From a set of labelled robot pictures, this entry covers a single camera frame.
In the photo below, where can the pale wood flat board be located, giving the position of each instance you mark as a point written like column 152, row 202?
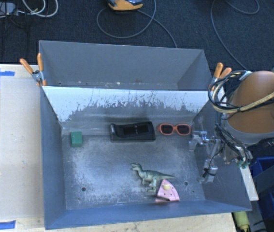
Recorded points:
column 18, row 149

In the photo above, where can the black tape dispenser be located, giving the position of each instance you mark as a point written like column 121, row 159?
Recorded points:
column 132, row 132

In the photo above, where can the grey metal bin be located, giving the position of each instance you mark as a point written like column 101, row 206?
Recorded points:
column 117, row 168

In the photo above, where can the green block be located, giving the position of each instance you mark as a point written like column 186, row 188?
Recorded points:
column 76, row 139

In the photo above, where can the green toy dinosaur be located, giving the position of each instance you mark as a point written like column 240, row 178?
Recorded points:
column 151, row 175

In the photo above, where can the pink toy cheese wedge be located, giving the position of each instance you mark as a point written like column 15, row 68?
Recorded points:
column 167, row 193

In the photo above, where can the orange sunglasses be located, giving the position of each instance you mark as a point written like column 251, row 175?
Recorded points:
column 174, row 129

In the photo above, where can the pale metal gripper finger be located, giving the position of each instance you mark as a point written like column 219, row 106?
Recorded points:
column 210, row 172
column 202, row 136

